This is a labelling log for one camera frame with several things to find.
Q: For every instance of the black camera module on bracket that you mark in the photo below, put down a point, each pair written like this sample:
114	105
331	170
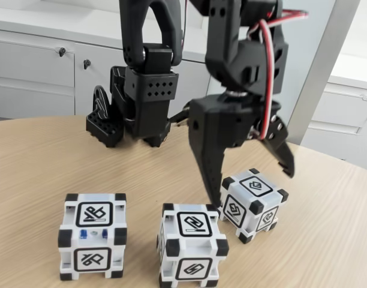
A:
179	117

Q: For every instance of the grey metal partition post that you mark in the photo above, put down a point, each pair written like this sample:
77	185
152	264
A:
321	69

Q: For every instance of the white cube with layered-squares marker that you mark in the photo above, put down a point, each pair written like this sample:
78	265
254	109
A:
255	207

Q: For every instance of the white cabinet with drawers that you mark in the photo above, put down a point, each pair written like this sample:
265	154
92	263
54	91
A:
30	78

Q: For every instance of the white low cabinet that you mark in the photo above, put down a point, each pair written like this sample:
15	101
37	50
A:
336	120

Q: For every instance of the white cube with blue LEDs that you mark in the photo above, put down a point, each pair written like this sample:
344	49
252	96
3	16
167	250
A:
92	237

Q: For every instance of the black table clamp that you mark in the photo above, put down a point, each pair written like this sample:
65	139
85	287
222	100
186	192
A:
104	129

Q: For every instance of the black cabinet key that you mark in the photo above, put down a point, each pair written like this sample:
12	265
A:
62	51
86	63

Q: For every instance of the white cube with S-shaped marker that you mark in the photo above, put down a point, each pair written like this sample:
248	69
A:
192	243

